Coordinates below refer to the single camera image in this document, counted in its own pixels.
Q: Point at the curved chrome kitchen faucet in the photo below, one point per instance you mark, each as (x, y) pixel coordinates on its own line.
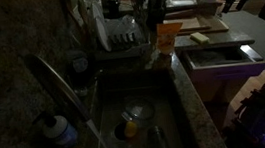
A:
(60, 86)

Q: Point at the clear glass bowl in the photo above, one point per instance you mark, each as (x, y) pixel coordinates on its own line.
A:
(139, 109)

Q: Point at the dish drying rack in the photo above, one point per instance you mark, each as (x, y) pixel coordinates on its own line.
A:
(122, 38)

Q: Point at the stainless steel sink basin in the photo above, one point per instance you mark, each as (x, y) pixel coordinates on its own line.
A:
(164, 114)

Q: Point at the white plate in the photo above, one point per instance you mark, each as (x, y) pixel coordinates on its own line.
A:
(102, 32)

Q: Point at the small yellow round object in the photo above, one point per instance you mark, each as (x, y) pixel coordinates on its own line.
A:
(130, 129)

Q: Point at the dark jar with lid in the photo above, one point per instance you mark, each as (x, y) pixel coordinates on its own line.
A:
(111, 3)

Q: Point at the clear drinking glass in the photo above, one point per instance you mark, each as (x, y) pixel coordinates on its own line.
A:
(158, 144)

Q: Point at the wooden cutting board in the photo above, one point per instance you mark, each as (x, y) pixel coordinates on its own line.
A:
(200, 23)

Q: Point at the metal tray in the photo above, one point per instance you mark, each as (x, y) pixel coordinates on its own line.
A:
(183, 1)

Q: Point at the white soap pump bottle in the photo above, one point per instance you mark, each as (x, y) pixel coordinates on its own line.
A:
(59, 130)

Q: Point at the open white drawer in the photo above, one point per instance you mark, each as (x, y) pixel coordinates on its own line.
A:
(225, 63)

